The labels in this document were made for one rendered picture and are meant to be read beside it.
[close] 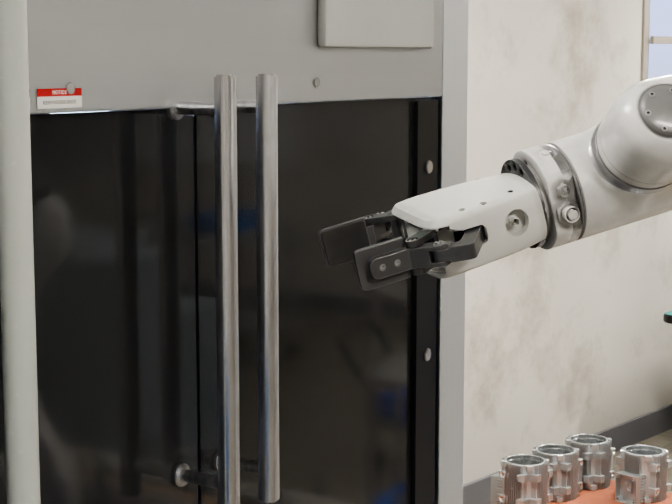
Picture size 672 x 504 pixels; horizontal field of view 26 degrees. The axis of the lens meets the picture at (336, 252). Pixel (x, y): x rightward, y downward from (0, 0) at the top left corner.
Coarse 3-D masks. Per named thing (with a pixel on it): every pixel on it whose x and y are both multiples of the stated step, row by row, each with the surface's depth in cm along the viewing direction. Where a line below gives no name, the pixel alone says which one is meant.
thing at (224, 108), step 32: (224, 96) 127; (224, 128) 127; (224, 160) 127; (224, 192) 128; (224, 224) 128; (224, 256) 128; (224, 288) 129; (224, 320) 129; (224, 352) 130; (224, 384) 130; (224, 416) 130; (224, 448) 131; (192, 480) 134; (224, 480) 131
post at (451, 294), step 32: (448, 0) 168; (448, 32) 169; (448, 64) 169; (448, 96) 170; (448, 128) 170; (448, 160) 171; (448, 288) 173; (448, 320) 174; (448, 352) 174; (448, 384) 175; (448, 416) 175; (448, 448) 176; (448, 480) 177
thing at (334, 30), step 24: (336, 0) 147; (360, 0) 151; (384, 0) 155; (408, 0) 159; (432, 0) 163; (336, 24) 148; (360, 24) 151; (384, 24) 155; (408, 24) 159; (432, 24) 163
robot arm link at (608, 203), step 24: (552, 144) 118; (576, 144) 117; (576, 168) 116; (600, 168) 115; (600, 192) 116; (624, 192) 115; (648, 192) 115; (600, 216) 117; (624, 216) 118; (648, 216) 120
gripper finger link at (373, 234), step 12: (324, 228) 119; (336, 228) 119; (348, 228) 119; (360, 228) 119; (372, 228) 120; (384, 228) 121; (324, 240) 118; (336, 240) 119; (348, 240) 119; (360, 240) 119; (372, 240) 120; (324, 252) 119; (336, 252) 119; (348, 252) 119; (336, 264) 119
